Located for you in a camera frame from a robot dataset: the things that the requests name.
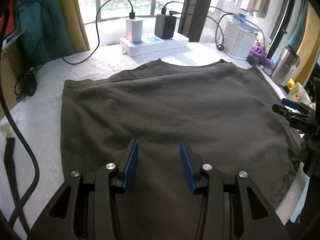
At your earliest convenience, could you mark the dark grey t-shirt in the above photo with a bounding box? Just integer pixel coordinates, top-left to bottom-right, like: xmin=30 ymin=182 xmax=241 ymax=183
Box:
xmin=61 ymin=60 xmax=300 ymax=239

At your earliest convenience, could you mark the white cartoon mug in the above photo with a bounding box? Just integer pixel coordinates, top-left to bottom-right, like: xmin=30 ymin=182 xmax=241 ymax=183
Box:
xmin=288 ymin=83 xmax=313 ymax=108

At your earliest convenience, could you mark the yellow packet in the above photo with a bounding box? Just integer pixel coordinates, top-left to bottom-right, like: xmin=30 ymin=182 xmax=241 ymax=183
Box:
xmin=286 ymin=78 xmax=296 ymax=90

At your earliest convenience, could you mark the stainless steel tumbler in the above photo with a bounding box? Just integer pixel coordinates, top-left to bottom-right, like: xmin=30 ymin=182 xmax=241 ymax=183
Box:
xmin=271 ymin=46 xmax=300 ymax=86

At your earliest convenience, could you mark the yellow curtain right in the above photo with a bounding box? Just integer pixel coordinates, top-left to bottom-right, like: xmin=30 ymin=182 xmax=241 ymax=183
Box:
xmin=293 ymin=4 xmax=319 ymax=86

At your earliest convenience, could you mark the yellow curtain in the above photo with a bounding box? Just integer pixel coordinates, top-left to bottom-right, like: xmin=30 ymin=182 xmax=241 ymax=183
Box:
xmin=293 ymin=4 xmax=319 ymax=86
xmin=59 ymin=0 xmax=90 ymax=53

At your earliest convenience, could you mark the small green figurine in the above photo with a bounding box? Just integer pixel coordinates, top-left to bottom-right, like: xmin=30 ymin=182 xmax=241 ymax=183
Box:
xmin=246 ymin=53 xmax=259 ymax=67

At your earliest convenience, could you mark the purple toy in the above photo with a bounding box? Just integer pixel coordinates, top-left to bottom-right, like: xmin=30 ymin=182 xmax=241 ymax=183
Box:
xmin=251 ymin=45 xmax=274 ymax=70

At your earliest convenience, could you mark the white perforated basket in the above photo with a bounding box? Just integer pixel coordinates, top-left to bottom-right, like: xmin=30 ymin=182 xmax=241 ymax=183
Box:
xmin=220 ymin=21 xmax=256 ymax=60

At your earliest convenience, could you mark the blue cap in basket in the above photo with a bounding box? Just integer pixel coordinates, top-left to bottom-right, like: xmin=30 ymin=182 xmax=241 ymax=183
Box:
xmin=232 ymin=12 xmax=248 ymax=28

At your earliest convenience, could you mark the white power strip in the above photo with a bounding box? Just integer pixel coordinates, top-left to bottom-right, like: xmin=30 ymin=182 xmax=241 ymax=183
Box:
xmin=120 ymin=33 xmax=189 ymax=57

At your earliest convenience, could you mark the white charger adapter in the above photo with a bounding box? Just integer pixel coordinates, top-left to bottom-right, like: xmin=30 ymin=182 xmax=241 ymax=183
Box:
xmin=126 ymin=18 xmax=143 ymax=42

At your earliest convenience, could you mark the black charger adapter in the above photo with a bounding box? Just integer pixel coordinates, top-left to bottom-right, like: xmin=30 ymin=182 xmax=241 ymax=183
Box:
xmin=155 ymin=14 xmax=177 ymax=40

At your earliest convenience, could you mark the teal curtain left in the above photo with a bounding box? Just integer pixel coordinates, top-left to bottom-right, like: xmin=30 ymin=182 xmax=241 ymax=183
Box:
xmin=15 ymin=0 xmax=75 ymax=66

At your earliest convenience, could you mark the brown cardboard box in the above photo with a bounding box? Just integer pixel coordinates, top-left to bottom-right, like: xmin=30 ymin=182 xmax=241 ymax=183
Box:
xmin=1 ymin=41 xmax=22 ymax=110

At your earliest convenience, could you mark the red screen tablet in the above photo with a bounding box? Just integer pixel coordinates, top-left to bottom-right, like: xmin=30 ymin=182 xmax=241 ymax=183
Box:
xmin=2 ymin=0 xmax=23 ymax=50

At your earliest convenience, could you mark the yellow curtain left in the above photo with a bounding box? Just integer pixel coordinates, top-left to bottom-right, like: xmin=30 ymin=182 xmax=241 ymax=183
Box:
xmin=59 ymin=0 xmax=90 ymax=53

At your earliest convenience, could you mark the black thick cable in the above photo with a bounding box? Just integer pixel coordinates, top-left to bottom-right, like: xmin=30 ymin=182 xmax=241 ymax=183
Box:
xmin=0 ymin=4 xmax=41 ymax=230

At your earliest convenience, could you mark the black strap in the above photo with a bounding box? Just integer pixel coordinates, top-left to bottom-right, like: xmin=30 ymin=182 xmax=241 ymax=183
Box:
xmin=3 ymin=137 xmax=30 ymax=233

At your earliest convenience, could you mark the coiled black cable bundle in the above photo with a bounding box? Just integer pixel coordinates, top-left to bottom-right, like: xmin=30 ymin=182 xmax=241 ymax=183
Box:
xmin=14 ymin=65 xmax=42 ymax=103

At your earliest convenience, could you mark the black cable on white charger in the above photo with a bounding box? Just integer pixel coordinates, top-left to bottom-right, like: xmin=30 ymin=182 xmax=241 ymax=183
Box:
xmin=61 ymin=0 xmax=136 ymax=66

